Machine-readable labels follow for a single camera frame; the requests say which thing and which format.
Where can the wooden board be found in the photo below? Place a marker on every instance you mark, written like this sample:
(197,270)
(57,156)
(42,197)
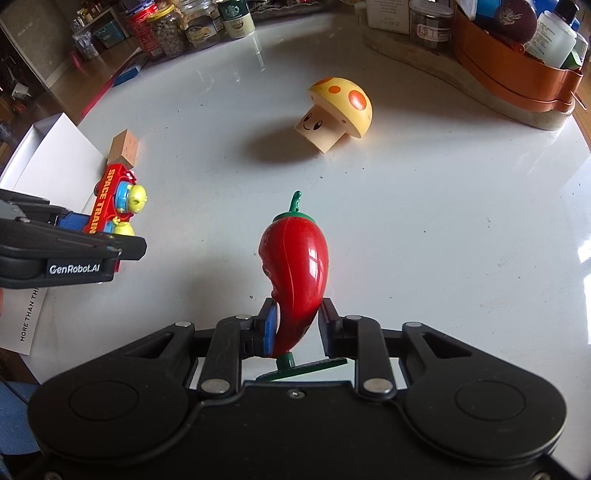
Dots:
(415,60)

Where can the yellow mushroom toy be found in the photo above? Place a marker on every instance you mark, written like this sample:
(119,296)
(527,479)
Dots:
(341,104)

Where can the red toy train green aliens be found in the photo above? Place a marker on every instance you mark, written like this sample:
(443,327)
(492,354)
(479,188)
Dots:
(111,184)

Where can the small dark jar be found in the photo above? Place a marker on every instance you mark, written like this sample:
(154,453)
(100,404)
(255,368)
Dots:
(431,23)

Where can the nut jar yellow lid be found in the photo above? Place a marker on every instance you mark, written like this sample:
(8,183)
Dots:
(166,32)

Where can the small green white bottle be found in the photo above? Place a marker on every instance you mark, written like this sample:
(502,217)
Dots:
(572,60)

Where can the flat blue box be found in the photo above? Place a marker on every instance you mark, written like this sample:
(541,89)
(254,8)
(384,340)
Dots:
(130,74)

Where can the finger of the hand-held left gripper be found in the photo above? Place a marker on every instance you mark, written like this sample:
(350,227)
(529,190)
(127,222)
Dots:
(76,222)
(124,248)

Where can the green white coffee can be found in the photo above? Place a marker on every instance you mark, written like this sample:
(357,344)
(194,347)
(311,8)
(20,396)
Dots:
(235,21)

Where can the glass jar clear lid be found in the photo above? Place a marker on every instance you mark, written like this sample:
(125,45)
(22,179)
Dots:
(202,27)

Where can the tray of snack packets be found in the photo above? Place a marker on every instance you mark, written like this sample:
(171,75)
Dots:
(300,7)

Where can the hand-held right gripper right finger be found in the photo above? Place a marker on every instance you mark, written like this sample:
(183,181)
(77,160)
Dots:
(330,330)

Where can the red chili pepper toy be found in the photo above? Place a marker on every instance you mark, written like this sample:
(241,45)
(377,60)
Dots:
(295,267)

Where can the white bottle black cap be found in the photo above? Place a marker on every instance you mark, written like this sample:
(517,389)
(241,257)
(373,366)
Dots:
(551,37)

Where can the orange basket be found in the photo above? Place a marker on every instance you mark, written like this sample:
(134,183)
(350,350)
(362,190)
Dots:
(508,78)

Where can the tall white carton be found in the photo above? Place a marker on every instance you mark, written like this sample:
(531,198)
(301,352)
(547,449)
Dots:
(388,16)

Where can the white cardboard box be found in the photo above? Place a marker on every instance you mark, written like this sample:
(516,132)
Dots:
(55,152)

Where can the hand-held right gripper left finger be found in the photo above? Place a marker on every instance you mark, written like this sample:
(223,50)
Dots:
(270,327)

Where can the small wooden block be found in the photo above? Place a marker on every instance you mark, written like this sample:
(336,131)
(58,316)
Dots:
(123,147)

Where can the teal storage box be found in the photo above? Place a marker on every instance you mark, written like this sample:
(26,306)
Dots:
(108,34)

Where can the tall red can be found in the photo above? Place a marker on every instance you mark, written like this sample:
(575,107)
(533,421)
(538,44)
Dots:
(144,30)

